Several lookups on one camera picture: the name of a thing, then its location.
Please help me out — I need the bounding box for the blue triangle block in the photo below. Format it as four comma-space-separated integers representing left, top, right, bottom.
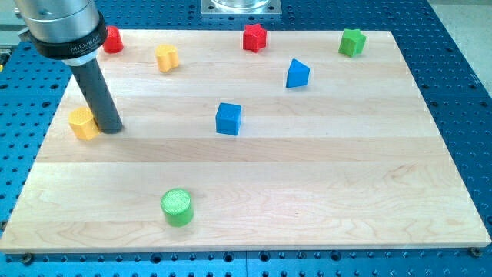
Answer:
285, 58, 311, 88

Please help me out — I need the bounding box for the yellow hexagon block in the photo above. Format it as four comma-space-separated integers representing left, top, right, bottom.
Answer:
68, 107, 101, 140

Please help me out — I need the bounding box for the green cylinder block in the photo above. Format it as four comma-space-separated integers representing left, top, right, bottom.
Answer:
160, 188, 194, 227

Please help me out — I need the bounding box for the yellow heart block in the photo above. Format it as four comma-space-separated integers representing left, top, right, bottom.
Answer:
155, 44, 179, 72

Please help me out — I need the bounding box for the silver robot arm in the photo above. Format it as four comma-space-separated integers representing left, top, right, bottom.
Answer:
15, 0, 123, 134

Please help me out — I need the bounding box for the blue cube block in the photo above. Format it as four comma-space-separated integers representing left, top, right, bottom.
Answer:
215, 102, 242, 135

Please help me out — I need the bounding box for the clear robot base plate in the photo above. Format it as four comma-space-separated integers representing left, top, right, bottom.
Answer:
200, 0, 282, 18

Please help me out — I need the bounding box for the red half-cylinder block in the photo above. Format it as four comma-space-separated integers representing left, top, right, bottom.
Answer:
103, 25, 124, 54

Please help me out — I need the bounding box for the wooden board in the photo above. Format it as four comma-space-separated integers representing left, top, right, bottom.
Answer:
1, 30, 490, 253

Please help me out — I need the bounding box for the black Millibar tool collar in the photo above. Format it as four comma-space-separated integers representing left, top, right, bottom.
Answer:
29, 11, 108, 60

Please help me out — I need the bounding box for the red star block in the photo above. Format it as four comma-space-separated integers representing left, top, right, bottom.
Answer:
243, 24, 268, 53

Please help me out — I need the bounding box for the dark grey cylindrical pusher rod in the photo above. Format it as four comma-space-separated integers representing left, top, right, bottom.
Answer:
71, 59, 123, 134

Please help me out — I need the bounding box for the blue perforated table plate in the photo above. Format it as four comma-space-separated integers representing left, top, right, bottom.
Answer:
1, 0, 491, 276

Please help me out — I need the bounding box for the green star block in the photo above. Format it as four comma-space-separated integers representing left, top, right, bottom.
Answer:
338, 28, 367, 58

